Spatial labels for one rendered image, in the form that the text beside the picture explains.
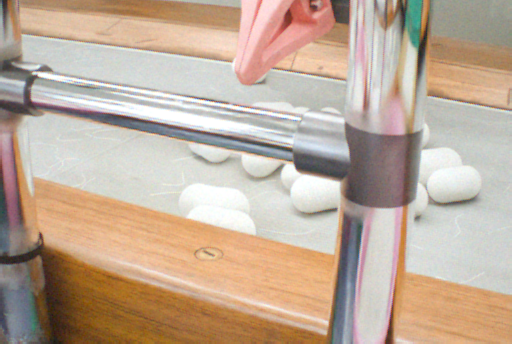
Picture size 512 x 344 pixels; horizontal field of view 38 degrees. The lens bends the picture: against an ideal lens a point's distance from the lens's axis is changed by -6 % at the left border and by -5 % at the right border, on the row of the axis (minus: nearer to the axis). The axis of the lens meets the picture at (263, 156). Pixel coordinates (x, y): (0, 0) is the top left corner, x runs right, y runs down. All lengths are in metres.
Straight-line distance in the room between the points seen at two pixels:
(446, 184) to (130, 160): 0.19
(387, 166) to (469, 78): 0.41
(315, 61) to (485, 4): 1.92
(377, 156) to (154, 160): 0.28
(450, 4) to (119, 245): 2.29
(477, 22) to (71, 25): 1.93
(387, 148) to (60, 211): 0.19
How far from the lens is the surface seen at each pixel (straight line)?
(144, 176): 0.45
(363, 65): 0.21
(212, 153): 0.46
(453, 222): 0.42
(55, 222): 0.35
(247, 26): 0.44
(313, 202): 0.40
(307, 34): 0.47
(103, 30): 0.75
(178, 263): 0.32
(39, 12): 0.81
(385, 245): 0.23
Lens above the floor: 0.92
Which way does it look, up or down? 23 degrees down
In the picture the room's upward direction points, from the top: 2 degrees clockwise
